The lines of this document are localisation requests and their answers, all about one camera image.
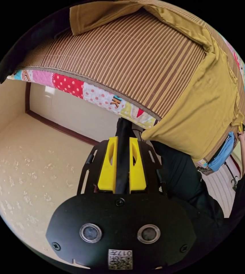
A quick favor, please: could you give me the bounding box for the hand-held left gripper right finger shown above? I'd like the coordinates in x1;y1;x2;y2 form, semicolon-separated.
129;137;147;192

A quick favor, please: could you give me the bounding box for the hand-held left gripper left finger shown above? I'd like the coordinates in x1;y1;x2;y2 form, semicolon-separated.
97;137;119;191

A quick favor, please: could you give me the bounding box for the brown long sleeve shirt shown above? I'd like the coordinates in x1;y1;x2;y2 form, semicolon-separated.
69;0;245;162

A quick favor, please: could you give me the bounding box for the blue cloth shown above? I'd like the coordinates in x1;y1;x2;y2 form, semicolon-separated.
208;131;236;172

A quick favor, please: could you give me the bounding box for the person's body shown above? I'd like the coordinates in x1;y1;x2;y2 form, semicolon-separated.
116;117;245;219

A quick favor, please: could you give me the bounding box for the bed with woven striped mat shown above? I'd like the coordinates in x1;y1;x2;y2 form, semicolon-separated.
6;0;245;172

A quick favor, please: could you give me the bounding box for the black garment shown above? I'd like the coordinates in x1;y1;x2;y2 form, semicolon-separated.
0;8;72;89

